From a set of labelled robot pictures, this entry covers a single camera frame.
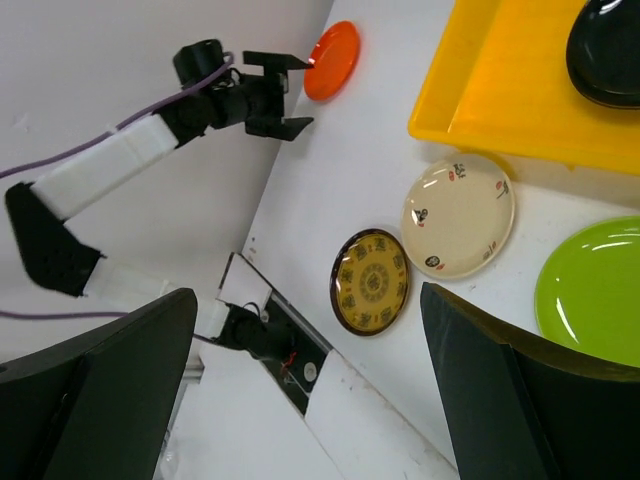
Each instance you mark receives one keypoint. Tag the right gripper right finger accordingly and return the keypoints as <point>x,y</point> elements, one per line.
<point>519,406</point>

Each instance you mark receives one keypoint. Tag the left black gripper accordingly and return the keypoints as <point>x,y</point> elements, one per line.
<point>257,101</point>

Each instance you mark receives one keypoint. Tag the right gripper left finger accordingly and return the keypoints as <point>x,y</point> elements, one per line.
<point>97,406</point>

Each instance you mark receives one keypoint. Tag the orange plate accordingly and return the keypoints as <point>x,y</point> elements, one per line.
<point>333,60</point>

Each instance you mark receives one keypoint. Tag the green plate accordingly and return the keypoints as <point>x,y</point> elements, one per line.
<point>587,293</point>

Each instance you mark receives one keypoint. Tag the yellow patterned plate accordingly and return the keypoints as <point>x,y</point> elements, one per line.
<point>370,282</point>

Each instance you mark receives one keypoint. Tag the cream plate with drawings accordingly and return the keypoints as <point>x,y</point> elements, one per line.
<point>457,216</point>

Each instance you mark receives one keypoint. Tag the black plate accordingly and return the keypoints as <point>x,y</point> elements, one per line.
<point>602,53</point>

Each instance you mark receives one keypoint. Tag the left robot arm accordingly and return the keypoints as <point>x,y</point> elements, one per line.
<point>52,257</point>

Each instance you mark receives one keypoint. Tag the yellow plastic bin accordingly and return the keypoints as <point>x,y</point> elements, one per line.
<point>499,82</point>

